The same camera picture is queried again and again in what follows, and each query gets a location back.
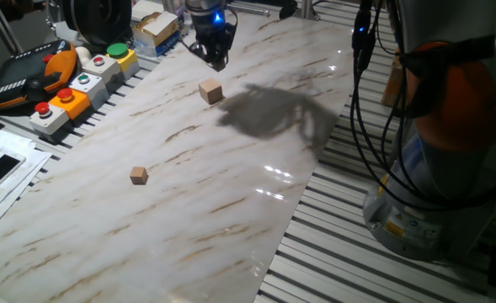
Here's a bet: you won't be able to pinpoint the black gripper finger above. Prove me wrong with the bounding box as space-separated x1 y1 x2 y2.
208 44 228 72
189 40 210 61

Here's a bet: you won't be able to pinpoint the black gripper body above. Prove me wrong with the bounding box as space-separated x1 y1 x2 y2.
184 0 237 56

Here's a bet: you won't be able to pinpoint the large wooden cube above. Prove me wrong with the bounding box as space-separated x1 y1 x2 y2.
198 77 225 106

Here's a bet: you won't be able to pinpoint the blue flat box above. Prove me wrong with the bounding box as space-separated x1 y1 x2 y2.
133 31 182 58

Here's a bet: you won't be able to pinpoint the cardboard box white label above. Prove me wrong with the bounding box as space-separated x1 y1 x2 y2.
131 10 180 48

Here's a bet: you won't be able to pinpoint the white flat box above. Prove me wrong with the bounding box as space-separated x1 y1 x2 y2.
130 0 167 22

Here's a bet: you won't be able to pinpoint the yellow box green button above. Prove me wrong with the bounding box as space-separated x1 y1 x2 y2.
106 42 141 81

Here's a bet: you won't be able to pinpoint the grey box flat red button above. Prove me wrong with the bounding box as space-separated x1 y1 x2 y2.
82 54 125 92

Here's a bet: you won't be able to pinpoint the black filament spool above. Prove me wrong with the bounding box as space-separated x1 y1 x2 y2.
61 0 134 47

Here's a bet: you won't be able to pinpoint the grey box green white button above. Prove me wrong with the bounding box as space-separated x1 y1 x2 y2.
68 72 110 111

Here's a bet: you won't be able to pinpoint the orange box red mushroom button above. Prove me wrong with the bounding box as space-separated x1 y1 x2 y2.
48 87 92 121

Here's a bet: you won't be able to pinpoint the small wooden cube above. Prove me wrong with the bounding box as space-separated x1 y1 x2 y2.
129 166 150 186

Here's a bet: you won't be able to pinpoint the grey box red mushroom button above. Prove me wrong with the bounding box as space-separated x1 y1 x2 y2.
28 101 71 136

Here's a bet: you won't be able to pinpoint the brown cardboard box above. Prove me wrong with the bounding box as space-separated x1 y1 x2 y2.
381 48 404 109

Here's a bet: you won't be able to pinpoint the black orange teach pendant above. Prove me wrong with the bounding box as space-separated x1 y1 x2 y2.
0 39 79 113

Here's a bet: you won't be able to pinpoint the white marble pattern mat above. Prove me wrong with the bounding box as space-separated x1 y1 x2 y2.
0 8 358 303

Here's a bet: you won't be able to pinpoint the white paper sheets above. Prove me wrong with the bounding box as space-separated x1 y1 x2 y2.
0 129 53 243

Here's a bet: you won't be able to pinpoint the aluminium frame post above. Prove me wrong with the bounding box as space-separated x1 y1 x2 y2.
300 0 321 21

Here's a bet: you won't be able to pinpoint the grey metal frame bar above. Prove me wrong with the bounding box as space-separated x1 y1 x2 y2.
0 0 24 56

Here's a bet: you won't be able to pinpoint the black cable strap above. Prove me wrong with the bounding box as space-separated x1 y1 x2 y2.
401 35 496 119

